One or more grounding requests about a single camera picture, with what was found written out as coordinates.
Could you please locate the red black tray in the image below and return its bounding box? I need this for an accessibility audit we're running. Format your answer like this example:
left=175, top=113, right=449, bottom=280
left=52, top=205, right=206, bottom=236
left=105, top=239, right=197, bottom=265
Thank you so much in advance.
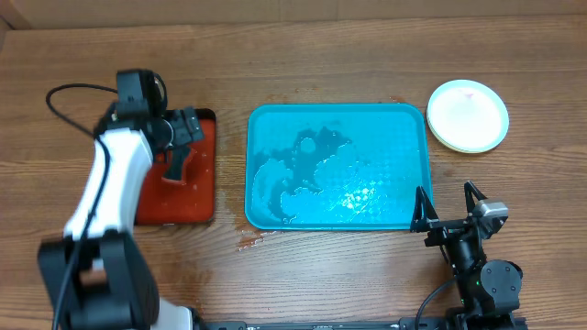
left=135, top=108, right=216, bottom=226

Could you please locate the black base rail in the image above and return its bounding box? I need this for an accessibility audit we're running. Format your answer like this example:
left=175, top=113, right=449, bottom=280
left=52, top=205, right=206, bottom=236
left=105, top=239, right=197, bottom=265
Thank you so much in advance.
left=201, top=315, right=528, bottom=330

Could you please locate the light blue plate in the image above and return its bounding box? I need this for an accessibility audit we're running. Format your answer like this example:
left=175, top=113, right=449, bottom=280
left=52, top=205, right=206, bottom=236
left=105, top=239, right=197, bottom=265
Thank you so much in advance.
left=426, top=80, right=510, bottom=154

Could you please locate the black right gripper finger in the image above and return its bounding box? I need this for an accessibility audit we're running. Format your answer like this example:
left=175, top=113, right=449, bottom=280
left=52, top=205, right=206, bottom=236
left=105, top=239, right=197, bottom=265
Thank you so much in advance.
left=463, top=181, right=486, bottom=204
left=410, top=186, right=438, bottom=227

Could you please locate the pink green scrub sponge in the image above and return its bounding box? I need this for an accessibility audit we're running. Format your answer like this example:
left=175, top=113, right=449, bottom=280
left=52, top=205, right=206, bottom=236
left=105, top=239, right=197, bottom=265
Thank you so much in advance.
left=162, top=146, right=191, bottom=185

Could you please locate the yellow plate front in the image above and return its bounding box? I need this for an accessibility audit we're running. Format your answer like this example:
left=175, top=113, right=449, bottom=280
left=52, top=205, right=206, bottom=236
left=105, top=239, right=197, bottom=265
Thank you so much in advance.
left=430, top=127, right=466, bottom=153

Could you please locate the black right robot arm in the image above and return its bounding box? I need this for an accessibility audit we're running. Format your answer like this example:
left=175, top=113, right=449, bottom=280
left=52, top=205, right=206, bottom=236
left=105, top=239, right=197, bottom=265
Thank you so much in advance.
left=400, top=181, right=528, bottom=330

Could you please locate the blue plastic tray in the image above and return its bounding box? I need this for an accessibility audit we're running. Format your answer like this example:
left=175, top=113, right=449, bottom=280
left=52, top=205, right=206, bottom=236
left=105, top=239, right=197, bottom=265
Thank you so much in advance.
left=244, top=104, right=432, bottom=231

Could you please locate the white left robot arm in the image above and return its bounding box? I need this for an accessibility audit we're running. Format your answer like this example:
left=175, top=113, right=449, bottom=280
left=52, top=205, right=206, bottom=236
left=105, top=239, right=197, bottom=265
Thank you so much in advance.
left=38, top=103, right=214, bottom=329

